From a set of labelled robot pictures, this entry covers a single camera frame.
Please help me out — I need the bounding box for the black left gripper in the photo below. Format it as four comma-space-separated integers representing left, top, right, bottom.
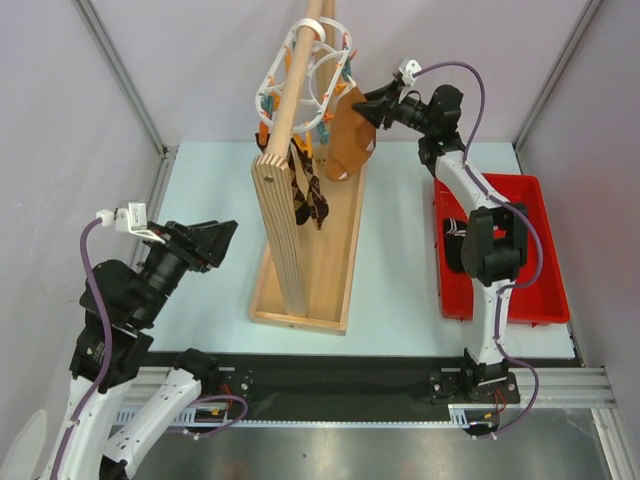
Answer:
135, 218, 239, 324

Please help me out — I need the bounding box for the brown orange sock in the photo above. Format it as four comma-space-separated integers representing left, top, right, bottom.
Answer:
325, 86, 377, 182

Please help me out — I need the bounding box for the white round clip hanger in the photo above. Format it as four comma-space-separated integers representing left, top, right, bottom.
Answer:
254, 17, 356, 146

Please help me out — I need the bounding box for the brown argyle sock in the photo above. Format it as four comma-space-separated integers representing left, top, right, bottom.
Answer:
292, 141, 329, 230

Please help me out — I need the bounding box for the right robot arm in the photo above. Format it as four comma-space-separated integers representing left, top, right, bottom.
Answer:
353, 80, 529, 401

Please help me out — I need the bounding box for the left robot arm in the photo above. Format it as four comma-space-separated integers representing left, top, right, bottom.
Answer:
42, 210, 238, 479

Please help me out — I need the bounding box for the wooden rack stand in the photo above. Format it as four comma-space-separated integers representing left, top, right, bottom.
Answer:
250, 1, 366, 335

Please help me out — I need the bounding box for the black striped sock in bin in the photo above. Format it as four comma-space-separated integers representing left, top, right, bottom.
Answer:
442, 217, 467, 274

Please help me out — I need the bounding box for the red plastic bin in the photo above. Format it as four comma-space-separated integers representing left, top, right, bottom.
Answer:
432, 170, 572, 329

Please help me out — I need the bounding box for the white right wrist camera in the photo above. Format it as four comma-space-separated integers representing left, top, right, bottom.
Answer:
394, 58, 422, 102

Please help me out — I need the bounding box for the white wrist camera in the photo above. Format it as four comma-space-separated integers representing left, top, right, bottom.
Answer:
95, 202, 164, 243
394, 58, 422, 102

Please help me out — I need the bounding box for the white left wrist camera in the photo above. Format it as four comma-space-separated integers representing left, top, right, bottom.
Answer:
95, 202, 164, 243

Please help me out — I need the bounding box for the aluminium frame rail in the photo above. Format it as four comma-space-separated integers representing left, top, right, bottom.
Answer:
114, 364, 616, 429

